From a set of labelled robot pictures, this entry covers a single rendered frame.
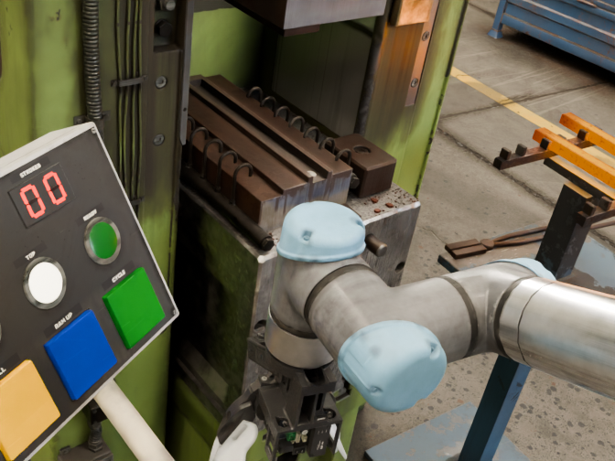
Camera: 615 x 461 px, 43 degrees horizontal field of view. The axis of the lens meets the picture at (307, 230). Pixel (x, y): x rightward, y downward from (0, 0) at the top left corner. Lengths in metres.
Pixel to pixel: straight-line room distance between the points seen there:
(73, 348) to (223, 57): 0.95
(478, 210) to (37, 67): 2.47
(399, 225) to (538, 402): 1.19
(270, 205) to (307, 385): 0.58
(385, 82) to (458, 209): 1.80
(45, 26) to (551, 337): 0.77
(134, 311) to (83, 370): 0.10
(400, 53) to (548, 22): 3.68
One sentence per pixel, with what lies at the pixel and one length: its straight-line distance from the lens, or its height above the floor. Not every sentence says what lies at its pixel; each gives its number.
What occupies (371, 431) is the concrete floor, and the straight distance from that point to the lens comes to 2.27.
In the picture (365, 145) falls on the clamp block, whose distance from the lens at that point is 1.49.
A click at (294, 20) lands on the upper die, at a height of 1.28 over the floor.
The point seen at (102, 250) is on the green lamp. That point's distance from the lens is 0.97.
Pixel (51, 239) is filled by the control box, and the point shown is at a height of 1.12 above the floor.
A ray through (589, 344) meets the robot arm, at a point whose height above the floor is 1.31.
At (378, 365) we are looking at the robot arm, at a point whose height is 1.25.
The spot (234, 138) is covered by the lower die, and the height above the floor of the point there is 0.99.
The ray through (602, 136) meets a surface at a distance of 1.76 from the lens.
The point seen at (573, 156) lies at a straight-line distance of 1.65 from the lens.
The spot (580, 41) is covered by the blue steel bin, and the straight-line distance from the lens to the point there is 5.11.
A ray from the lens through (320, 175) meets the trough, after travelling 1.35.
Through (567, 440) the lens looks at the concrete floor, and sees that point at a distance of 2.46.
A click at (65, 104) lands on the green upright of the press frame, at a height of 1.14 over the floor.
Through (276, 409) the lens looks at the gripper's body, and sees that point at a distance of 0.80.
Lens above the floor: 1.66
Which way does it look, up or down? 34 degrees down
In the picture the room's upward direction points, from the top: 10 degrees clockwise
